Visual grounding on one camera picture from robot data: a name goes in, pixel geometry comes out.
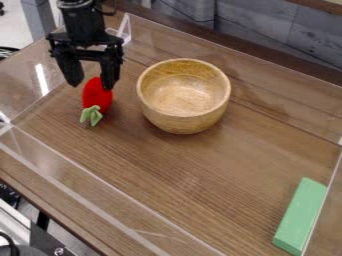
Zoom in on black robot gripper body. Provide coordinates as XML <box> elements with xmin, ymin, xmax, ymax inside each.
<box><xmin>46</xmin><ymin>32</ymin><xmax>124</xmax><ymax>64</ymax></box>

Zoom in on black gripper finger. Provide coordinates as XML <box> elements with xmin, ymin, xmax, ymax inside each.
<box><xmin>100</xmin><ymin>49</ymin><xmax>122</xmax><ymax>90</ymax></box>
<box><xmin>54</xmin><ymin>52</ymin><xmax>84</xmax><ymax>87</ymax></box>

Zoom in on red felt strawberry green leaves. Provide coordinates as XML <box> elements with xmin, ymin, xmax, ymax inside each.
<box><xmin>80</xmin><ymin>77</ymin><xmax>113</xmax><ymax>126</ymax></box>

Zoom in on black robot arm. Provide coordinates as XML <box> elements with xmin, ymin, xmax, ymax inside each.
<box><xmin>45</xmin><ymin>0</ymin><xmax>124</xmax><ymax>90</ymax></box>

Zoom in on light wooden bowl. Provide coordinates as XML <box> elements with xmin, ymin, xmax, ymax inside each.
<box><xmin>136</xmin><ymin>58</ymin><xmax>231</xmax><ymax>134</ymax></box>

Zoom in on green rectangular foam block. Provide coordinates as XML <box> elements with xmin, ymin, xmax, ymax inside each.
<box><xmin>272</xmin><ymin>177</ymin><xmax>327</xmax><ymax>256</ymax></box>

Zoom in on clear acrylic enclosure wall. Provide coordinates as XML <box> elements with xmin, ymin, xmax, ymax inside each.
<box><xmin>0</xmin><ymin>16</ymin><xmax>342</xmax><ymax>256</ymax></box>

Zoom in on black metal bracket with bolt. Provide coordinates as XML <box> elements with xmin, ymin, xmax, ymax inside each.
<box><xmin>29</xmin><ymin>223</ymin><xmax>77</xmax><ymax>256</ymax></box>

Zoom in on black cable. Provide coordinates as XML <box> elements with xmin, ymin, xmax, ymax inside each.
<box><xmin>0</xmin><ymin>231</ymin><xmax>19</xmax><ymax>256</ymax></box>

